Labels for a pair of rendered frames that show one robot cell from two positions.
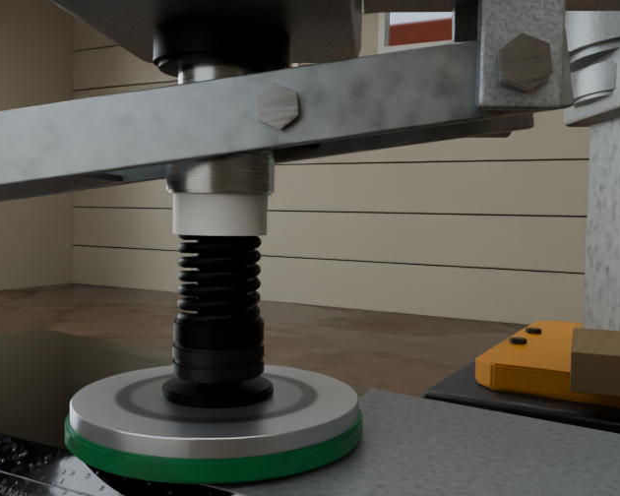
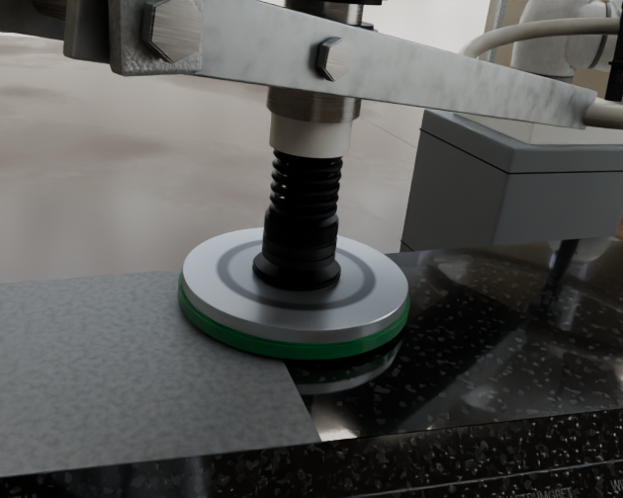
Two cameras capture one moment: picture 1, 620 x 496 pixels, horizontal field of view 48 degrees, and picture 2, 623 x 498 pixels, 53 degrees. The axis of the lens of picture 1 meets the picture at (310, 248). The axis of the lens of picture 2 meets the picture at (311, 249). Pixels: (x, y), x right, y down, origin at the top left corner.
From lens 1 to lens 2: 0.94 m
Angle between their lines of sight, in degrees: 122
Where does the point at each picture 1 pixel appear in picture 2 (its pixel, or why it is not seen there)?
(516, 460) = (63, 366)
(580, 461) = (5, 390)
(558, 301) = not seen: outside the picture
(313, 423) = (187, 265)
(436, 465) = (120, 332)
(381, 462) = (159, 319)
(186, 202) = not seen: hidden behind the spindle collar
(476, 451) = (104, 364)
